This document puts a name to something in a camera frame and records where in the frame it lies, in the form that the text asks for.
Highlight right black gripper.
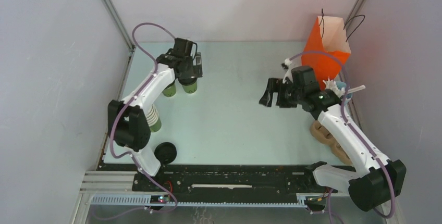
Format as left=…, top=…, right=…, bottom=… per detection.
left=260, top=77, right=304, bottom=108

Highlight green paper coffee cup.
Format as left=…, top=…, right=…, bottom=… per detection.
left=162, top=83, right=176, bottom=97

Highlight brown pulp cup carrier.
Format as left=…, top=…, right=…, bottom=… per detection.
left=310, top=121, right=353, bottom=165

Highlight orange paper bag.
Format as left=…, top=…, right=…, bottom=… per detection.
left=301, top=15, right=351, bottom=90

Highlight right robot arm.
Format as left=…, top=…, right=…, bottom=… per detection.
left=259, top=66, right=407, bottom=211

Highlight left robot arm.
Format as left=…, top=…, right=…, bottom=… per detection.
left=107, top=38, right=203, bottom=191

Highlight stack of paper cups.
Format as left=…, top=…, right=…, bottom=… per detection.
left=145, top=104, right=162, bottom=132

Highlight blue cup of stirrers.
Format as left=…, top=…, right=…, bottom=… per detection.
left=323, top=79, right=366, bottom=101

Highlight stack of black lids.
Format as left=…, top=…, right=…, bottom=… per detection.
left=154, top=142, right=177, bottom=165

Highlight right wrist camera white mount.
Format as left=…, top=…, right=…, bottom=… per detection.
left=282, top=58, right=302, bottom=84

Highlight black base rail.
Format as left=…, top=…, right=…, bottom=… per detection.
left=132, top=163, right=357, bottom=205

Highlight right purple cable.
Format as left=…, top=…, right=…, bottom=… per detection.
left=289, top=50, right=396, bottom=224

